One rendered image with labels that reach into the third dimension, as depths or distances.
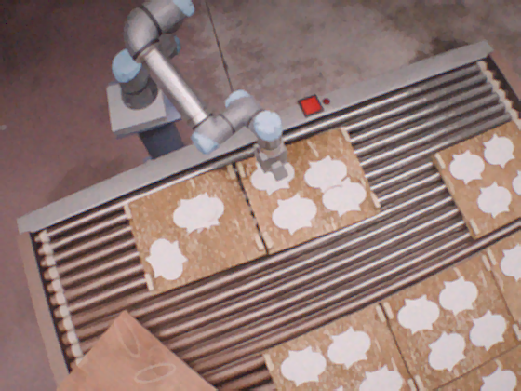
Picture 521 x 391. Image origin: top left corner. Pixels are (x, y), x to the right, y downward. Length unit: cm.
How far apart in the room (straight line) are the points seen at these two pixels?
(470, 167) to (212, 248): 97
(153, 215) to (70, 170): 136
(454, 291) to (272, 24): 218
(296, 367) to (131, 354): 52
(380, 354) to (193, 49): 226
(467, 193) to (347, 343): 69
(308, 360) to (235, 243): 46
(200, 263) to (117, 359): 43
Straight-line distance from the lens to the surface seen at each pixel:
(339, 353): 173
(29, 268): 199
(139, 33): 155
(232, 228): 182
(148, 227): 188
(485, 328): 185
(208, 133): 152
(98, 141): 318
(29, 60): 376
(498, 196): 199
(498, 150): 206
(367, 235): 184
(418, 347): 179
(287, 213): 182
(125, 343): 171
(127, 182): 198
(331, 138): 194
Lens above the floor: 267
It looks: 69 degrees down
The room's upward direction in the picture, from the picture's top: 9 degrees counter-clockwise
